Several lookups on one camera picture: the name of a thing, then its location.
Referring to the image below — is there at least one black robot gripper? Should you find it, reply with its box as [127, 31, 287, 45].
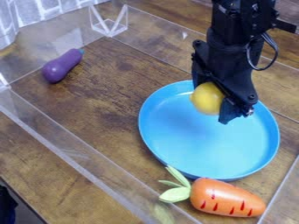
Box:
[191, 28, 265, 124]

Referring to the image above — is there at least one yellow toy lemon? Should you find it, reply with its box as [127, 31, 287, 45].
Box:
[191, 82, 225, 116]

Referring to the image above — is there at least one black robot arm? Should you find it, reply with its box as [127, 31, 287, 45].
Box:
[191, 0, 286, 124]

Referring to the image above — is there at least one blue round plastic tray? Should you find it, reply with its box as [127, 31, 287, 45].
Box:
[138, 80, 281, 181]

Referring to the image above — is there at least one orange toy carrot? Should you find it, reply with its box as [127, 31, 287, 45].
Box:
[159, 165, 267, 218]

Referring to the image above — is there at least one purple toy eggplant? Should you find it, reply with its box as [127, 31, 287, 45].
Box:
[42, 48, 85, 83]

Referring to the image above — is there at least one white patterned curtain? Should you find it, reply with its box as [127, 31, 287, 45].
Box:
[0, 0, 110, 50]

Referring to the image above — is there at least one black cable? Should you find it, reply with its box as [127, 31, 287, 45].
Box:
[245, 31, 281, 72]

